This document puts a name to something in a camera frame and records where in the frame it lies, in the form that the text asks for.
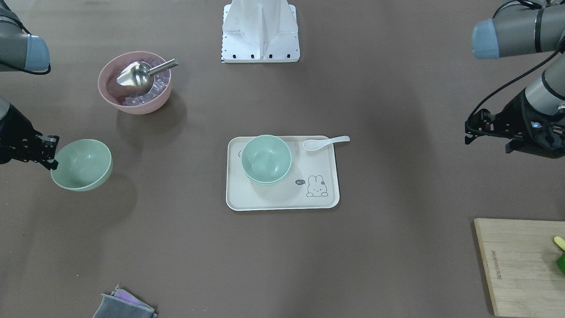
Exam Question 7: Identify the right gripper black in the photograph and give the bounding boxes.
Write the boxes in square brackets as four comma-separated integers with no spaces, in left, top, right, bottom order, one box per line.
[0,104,59,170]

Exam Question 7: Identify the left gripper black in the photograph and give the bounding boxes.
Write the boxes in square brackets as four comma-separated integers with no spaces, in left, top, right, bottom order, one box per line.
[464,91,565,159]

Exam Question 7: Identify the green bowl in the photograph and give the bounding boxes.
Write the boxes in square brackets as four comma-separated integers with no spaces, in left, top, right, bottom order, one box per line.
[50,139,113,192]
[241,135,293,171]
[244,170,289,185]

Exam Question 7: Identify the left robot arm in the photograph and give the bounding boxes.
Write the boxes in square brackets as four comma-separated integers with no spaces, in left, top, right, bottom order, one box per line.
[464,0,565,159]

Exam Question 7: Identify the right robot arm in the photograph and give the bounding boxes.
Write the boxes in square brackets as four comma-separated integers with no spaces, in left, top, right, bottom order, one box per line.
[0,0,59,170]

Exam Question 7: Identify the pink bowl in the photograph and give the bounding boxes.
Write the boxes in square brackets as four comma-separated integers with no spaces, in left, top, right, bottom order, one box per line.
[98,51,172,115]

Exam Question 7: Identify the metal scoop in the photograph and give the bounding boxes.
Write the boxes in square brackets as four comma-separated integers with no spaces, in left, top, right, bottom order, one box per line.
[116,58,179,97]

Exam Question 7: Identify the clear ice cubes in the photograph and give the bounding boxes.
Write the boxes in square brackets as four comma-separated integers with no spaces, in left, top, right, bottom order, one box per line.
[118,61,168,106]

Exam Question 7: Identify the yellow plastic knife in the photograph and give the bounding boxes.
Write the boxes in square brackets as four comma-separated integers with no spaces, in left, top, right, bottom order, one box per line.
[553,236,565,251]

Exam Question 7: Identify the wooden cutting board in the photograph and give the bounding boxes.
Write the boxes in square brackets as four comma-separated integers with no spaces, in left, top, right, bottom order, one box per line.
[474,219,565,318]

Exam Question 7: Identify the green lime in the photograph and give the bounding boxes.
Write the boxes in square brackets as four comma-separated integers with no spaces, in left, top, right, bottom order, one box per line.
[556,252,565,274]

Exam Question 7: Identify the white ceramic spoon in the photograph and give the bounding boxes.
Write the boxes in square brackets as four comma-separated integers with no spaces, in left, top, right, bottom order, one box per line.
[303,136,350,151]

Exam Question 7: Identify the grey folded cloth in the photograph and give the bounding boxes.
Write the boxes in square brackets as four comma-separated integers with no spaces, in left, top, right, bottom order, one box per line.
[93,286,158,318]

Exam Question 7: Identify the beige cartoon serving tray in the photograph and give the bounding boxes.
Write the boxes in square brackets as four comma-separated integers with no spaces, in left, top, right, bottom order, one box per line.
[225,135,340,211]

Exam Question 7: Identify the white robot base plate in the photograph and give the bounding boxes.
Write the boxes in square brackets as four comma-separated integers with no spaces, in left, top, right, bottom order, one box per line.
[221,0,301,63]

